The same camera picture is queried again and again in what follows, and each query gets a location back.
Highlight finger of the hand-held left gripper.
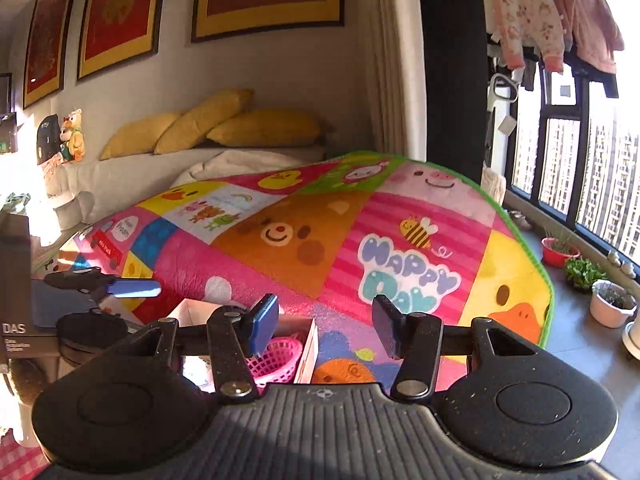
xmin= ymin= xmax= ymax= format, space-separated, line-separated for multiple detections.
xmin=44 ymin=267 xmax=163 ymax=298

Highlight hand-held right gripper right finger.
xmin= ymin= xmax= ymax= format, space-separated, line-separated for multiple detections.
xmin=371 ymin=294 xmax=541 ymax=402

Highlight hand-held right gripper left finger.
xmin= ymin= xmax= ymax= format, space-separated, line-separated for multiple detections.
xmin=145 ymin=293 xmax=280 ymax=406

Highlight pink plastic basket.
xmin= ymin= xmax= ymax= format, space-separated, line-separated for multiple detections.
xmin=245 ymin=337 xmax=305 ymax=388

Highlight pink cardboard box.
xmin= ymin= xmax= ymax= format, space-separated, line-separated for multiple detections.
xmin=166 ymin=298 xmax=319 ymax=391

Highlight colourful cartoon play mat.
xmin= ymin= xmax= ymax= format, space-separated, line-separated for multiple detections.
xmin=60 ymin=150 xmax=556 ymax=391

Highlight black bag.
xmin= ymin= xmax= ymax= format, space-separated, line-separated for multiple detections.
xmin=36 ymin=114 xmax=62 ymax=166

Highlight yellow cushion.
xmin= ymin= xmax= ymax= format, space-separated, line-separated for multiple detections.
xmin=154 ymin=89 xmax=255 ymax=155
xmin=206 ymin=108 xmax=323 ymax=148
xmin=100 ymin=112 xmax=181 ymax=161

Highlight yellow plush toy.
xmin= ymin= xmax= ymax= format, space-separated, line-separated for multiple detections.
xmin=59 ymin=107 xmax=87 ymax=163

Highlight white blanket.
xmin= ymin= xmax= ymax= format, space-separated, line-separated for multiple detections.
xmin=170 ymin=147 xmax=328 ymax=188

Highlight white mop head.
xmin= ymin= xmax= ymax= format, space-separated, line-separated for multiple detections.
xmin=481 ymin=167 xmax=507 ymax=206

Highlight red flower pot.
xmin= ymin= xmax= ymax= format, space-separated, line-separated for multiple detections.
xmin=541 ymin=237 xmax=581 ymax=268

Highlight green potted plant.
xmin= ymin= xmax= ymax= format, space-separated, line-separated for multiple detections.
xmin=565 ymin=257 xmax=608 ymax=291

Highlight white flower pot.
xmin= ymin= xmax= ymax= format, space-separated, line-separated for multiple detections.
xmin=621 ymin=310 xmax=640 ymax=361
xmin=590 ymin=280 xmax=638 ymax=329

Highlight white curtain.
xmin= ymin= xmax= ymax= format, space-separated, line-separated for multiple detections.
xmin=357 ymin=0 xmax=428 ymax=161

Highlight floral hanging garment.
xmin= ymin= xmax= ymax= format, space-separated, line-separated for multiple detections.
xmin=487 ymin=0 xmax=566 ymax=73

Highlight black window frame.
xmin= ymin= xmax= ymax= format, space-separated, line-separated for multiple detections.
xmin=505 ymin=65 xmax=640 ymax=261

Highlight white vacuum handle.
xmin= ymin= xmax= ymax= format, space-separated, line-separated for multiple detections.
xmin=487 ymin=72 xmax=521 ymax=136

